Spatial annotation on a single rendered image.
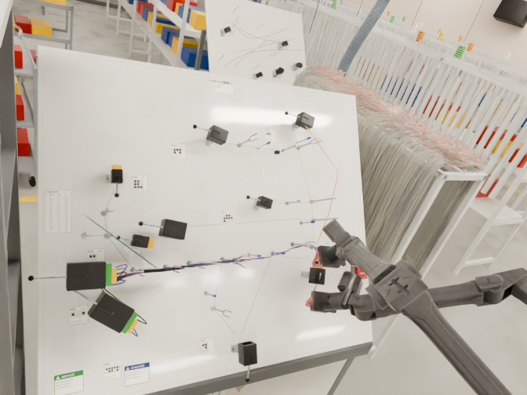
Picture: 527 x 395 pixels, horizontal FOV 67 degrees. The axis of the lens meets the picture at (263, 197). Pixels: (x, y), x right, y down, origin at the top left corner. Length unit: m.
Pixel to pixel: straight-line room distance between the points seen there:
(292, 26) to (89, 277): 4.12
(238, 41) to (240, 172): 3.09
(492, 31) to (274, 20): 7.09
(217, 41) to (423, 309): 3.74
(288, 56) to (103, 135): 3.56
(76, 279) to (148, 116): 0.55
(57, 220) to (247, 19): 3.63
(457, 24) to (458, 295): 10.51
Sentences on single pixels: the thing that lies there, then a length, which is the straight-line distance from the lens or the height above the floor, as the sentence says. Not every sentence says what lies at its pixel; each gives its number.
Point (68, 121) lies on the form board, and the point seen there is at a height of 1.49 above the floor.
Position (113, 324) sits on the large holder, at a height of 1.15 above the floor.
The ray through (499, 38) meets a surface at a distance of 10.89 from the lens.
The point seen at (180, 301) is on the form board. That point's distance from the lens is 1.33.
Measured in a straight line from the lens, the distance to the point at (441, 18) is 11.95.
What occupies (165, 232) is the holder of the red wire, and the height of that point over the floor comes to 1.30.
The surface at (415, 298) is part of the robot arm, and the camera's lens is 0.83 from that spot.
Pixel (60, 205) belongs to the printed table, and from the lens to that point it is 1.26.
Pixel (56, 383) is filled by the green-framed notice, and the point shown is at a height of 0.93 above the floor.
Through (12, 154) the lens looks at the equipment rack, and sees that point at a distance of 1.22.
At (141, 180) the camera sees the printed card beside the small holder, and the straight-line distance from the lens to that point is 1.30.
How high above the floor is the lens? 2.02
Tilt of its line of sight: 29 degrees down
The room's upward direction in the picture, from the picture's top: 18 degrees clockwise
